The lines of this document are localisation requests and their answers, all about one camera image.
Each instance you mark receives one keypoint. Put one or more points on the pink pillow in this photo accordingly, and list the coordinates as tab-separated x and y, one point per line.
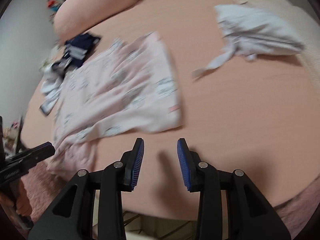
95	5

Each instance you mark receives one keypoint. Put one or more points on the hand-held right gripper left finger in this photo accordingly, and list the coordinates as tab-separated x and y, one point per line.
139	160

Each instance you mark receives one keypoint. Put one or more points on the person's left hand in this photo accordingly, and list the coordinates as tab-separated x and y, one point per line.
23	202

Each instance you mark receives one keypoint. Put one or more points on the white garment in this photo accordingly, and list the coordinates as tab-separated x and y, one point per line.
250	27

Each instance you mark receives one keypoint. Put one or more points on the red blue toy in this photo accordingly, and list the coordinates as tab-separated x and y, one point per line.
53	5

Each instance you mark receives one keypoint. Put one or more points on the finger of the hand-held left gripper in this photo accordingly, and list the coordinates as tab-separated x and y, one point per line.
32	162
32	150

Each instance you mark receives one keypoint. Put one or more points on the pink fuzzy blanket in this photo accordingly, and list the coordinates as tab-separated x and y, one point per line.
300	205

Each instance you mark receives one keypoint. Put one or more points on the cream blanket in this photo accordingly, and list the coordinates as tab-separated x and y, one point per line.
287	7

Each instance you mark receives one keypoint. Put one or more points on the pink printed pajama pants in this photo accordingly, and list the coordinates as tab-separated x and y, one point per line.
112	92

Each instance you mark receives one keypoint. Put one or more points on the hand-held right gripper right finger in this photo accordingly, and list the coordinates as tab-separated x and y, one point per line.
182	165

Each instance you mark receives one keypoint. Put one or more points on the peach bed sheet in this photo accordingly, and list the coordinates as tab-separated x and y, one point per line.
237	117

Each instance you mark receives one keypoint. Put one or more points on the navy white-striped garment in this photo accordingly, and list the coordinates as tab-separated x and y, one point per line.
80	42

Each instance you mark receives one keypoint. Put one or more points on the white grey shirt navy trim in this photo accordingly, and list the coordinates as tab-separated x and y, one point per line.
51	87

